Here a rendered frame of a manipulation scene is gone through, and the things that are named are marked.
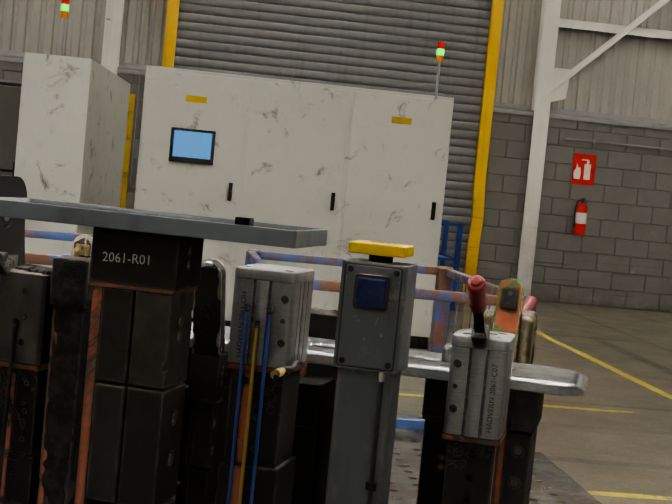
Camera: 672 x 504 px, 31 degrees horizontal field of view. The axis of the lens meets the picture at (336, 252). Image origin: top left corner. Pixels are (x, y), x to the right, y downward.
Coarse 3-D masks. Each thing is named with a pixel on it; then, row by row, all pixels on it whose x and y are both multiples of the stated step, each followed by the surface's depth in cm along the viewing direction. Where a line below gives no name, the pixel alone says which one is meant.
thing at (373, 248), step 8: (360, 240) 131; (352, 248) 127; (360, 248) 127; (368, 248) 127; (376, 248) 127; (384, 248) 126; (392, 248) 126; (400, 248) 126; (408, 248) 128; (376, 256) 128; (384, 256) 128; (392, 256) 126; (400, 256) 126; (408, 256) 129
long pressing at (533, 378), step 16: (192, 336) 160; (224, 336) 166; (320, 352) 157; (416, 352) 168; (432, 352) 170; (416, 368) 154; (432, 368) 153; (448, 368) 153; (512, 368) 162; (528, 368) 163; (544, 368) 164; (560, 368) 166; (512, 384) 151; (528, 384) 150; (544, 384) 150; (560, 384) 150; (576, 384) 155
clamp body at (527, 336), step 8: (488, 312) 174; (528, 312) 179; (488, 320) 174; (528, 320) 173; (536, 320) 179; (520, 328) 173; (528, 328) 173; (536, 328) 180; (520, 336) 173; (528, 336) 173; (520, 344) 173; (528, 344) 173; (520, 352) 173; (528, 352) 173; (520, 360) 173; (528, 360) 173
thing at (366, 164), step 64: (192, 128) 946; (256, 128) 951; (320, 128) 957; (384, 128) 962; (448, 128) 968; (192, 192) 949; (256, 192) 954; (320, 192) 960; (384, 192) 965; (320, 256) 963; (192, 320) 958
